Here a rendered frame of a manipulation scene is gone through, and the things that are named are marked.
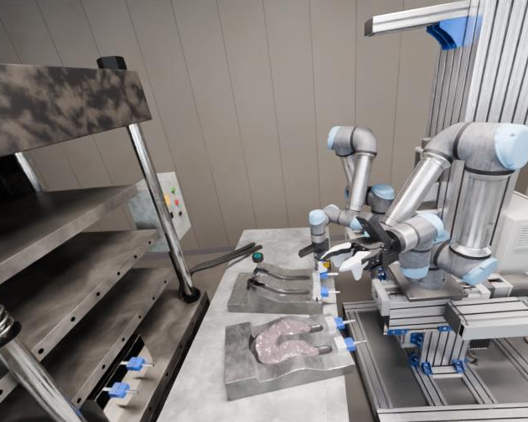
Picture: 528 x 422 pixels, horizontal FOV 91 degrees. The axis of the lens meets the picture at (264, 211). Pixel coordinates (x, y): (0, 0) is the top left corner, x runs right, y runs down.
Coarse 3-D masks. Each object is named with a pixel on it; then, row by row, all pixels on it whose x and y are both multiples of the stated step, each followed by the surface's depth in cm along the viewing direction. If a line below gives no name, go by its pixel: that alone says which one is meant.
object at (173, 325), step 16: (160, 304) 155; (176, 304) 154; (192, 304) 152; (144, 320) 146; (160, 320) 144; (176, 320) 142; (192, 320) 143; (144, 336) 136; (160, 336) 134; (176, 336) 133; (160, 352) 126; (176, 352) 126; (160, 368) 118; (144, 384) 112; (160, 384) 113; (144, 400) 106; (128, 416) 101; (144, 416) 102
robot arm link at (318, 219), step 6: (318, 210) 126; (312, 216) 123; (318, 216) 122; (324, 216) 124; (312, 222) 124; (318, 222) 123; (324, 222) 125; (312, 228) 126; (318, 228) 124; (324, 228) 126; (318, 234) 126
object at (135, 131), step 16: (128, 128) 111; (144, 144) 116; (16, 160) 129; (144, 160) 117; (32, 176) 133; (144, 176) 121; (160, 192) 125; (160, 208) 128; (176, 240) 137; (176, 256) 140; (192, 288) 151
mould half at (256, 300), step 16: (240, 272) 160; (288, 272) 150; (304, 272) 147; (240, 288) 147; (256, 288) 134; (288, 288) 138; (304, 288) 136; (240, 304) 136; (256, 304) 134; (272, 304) 132; (288, 304) 130; (304, 304) 128; (320, 304) 126
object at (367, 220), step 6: (360, 216) 65; (366, 216) 64; (372, 216) 64; (360, 222) 66; (366, 222) 64; (372, 222) 64; (378, 222) 65; (366, 228) 67; (372, 228) 65; (378, 228) 65; (372, 234) 68; (378, 234) 66; (384, 234) 67; (384, 240) 67; (390, 240) 68
